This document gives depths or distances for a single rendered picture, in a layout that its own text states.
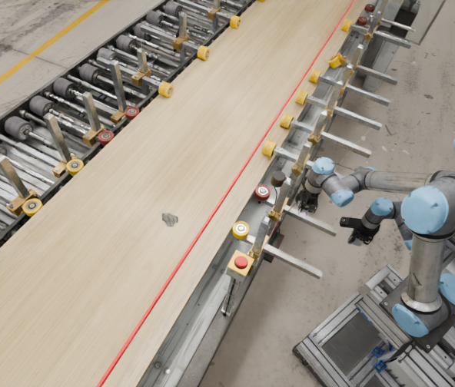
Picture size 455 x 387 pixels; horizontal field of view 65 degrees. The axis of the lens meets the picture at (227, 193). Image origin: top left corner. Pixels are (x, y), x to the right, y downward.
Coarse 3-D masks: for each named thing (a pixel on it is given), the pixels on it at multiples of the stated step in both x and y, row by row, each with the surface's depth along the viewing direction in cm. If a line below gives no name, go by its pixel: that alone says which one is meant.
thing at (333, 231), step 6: (270, 198) 181; (270, 204) 181; (294, 210) 178; (294, 216) 178; (300, 216) 177; (306, 216) 177; (306, 222) 177; (312, 222) 175; (318, 222) 175; (318, 228) 176; (324, 228) 174; (330, 228) 174; (336, 228) 174; (330, 234) 175; (336, 234) 173
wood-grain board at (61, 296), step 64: (256, 0) 290; (320, 0) 300; (192, 64) 233; (256, 64) 239; (320, 64) 246; (128, 128) 195; (192, 128) 199; (256, 128) 204; (64, 192) 168; (128, 192) 171; (192, 192) 174; (0, 256) 147; (64, 256) 149; (128, 256) 152; (192, 256) 154; (0, 320) 133; (64, 320) 135; (128, 320) 137; (0, 384) 121; (64, 384) 123; (128, 384) 124
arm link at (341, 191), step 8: (336, 176) 133; (352, 176) 133; (320, 184) 134; (328, 184) 131; (336, 184) 130; (344, 184) 130; (352, 184) 131; (328, 192) 132; (336, 192) 129; (344, 192) 128; (352, 192) 130; (336, 200) 130; (344, 200) 128
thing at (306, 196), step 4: (304, 188) 146; (300, 192) 153; (304, 192) 151; (308, 192) 144; (320, 192) 145; (300, 196) 153; (304, 196) 150; (308, 196) 144; (312, 196) 145; (316, 196) 143; (304, 200) 149; (308, 200) 148; (312, 200) 149; (316, 200) 149; (304, 204) 148; (308, 204) 147; (312, 204) 148; (316, 204) 149; (304, 208) 152; (308, 208) 152; (312, 208) 149; (316, 208) 149
